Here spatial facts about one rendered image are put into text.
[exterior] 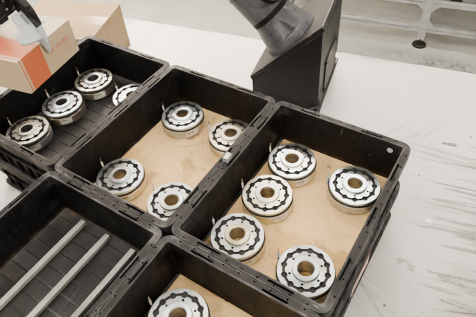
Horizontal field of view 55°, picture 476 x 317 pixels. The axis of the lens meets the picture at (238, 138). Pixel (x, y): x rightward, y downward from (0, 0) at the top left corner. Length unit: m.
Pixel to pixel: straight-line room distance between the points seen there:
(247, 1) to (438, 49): 1.91
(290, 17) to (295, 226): 0.56
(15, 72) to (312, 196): 0.63
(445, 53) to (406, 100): 1.54
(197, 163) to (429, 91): 0.76
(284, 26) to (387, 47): 1.74
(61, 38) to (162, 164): 0.34
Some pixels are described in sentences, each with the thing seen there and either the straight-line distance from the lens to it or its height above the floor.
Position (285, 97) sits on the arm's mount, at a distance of 1.32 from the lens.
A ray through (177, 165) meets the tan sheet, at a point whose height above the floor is 0.83.
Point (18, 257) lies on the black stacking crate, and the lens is 1.02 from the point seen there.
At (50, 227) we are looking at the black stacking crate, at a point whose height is 0.83.
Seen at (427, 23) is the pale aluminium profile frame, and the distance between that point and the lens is 2.88.
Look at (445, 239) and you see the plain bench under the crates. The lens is 1.12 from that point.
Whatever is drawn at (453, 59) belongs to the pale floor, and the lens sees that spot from 2.91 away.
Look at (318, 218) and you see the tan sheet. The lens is 0.93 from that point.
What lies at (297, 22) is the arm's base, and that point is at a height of 0.96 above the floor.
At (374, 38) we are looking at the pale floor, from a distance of 2.99.
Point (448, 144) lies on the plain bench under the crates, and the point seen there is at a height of 0.70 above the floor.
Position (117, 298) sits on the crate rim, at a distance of 0.77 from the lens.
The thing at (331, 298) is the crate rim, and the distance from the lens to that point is 0.74.
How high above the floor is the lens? 1.59
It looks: 45 degrees down
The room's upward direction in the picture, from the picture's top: 5 degrees counter-clockwise
